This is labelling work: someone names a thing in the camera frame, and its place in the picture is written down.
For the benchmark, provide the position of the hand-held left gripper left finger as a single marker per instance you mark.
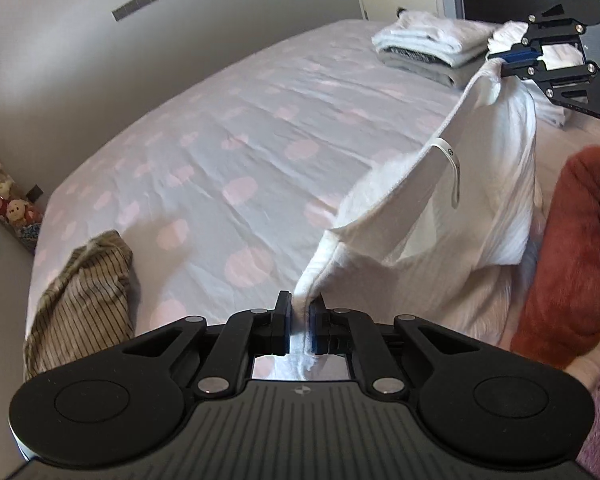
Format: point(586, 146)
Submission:
point(282, 327)

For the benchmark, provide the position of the dark patterned folded garment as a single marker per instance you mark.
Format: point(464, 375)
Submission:
point(410, 55)

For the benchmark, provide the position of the clear tube of plush toys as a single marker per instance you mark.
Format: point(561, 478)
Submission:
point(15, 210)

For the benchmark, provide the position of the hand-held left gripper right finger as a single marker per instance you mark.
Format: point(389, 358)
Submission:
point(317, 330)

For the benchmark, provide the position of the white crinkle shirt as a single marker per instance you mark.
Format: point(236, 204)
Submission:
point(430, 240)

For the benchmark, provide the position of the grey wall socket strip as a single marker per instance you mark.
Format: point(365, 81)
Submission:
point(142, 1)

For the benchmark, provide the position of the red fleece clothing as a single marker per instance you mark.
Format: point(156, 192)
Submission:
point(575, 240)

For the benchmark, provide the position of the black wall socket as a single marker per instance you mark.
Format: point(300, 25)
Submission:
point(35, 191)

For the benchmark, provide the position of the bed with polka-dot sheet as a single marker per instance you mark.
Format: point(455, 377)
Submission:
point(230, 135)

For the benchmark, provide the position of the brown striped garment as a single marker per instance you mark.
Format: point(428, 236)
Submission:
point(80, 290)

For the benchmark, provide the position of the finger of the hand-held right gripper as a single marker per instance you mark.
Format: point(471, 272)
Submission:
point(525, 70)
point(517, 54)

